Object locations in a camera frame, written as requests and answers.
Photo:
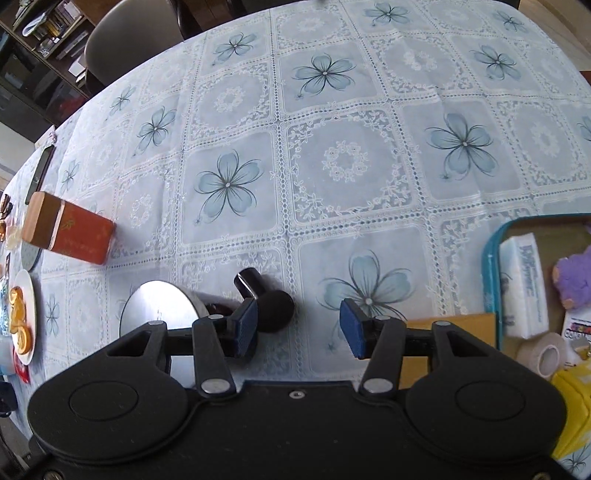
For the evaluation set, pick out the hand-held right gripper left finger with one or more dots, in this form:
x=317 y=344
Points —
x=244 y=328

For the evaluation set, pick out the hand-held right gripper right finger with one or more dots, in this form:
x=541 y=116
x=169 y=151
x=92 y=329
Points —
x=353 y=332

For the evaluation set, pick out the teal storage box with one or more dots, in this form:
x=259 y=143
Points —
x=489 y=258

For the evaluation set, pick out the white tissue packet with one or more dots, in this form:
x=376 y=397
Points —
x=521 y=286

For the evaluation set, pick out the beige bandage roll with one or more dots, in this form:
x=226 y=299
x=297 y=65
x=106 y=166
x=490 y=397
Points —
x=538 y=355

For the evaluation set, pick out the brown cardboard sheet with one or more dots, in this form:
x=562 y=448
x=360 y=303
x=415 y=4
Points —
x=461 y=330

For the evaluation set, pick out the orange tin with wooden lid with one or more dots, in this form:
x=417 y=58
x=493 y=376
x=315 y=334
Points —
x=78 y=235

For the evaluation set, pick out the white plate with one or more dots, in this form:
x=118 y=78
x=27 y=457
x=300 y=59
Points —
x=28 y=318

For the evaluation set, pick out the orange slice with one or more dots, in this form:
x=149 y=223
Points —
x=21 y=339
x=17 y=297

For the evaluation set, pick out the colourful crayon box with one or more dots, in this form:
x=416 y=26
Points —
x=577 y=330

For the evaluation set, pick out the grey round trivet mat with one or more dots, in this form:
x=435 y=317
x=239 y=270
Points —
x=30 y=256

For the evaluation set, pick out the yellow plush pouch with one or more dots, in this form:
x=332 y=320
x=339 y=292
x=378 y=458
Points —
x=575 y=406

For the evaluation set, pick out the translucent shell dish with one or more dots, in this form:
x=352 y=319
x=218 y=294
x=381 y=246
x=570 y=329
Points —
x=11 y=235

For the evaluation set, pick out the dark smartphone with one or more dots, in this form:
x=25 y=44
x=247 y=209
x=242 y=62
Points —
x=41 y=170

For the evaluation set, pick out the grey chair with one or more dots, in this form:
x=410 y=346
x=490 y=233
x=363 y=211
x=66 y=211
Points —
x=129 y=34

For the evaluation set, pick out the dark bookshelf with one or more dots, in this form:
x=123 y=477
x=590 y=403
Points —
x=41 y=55

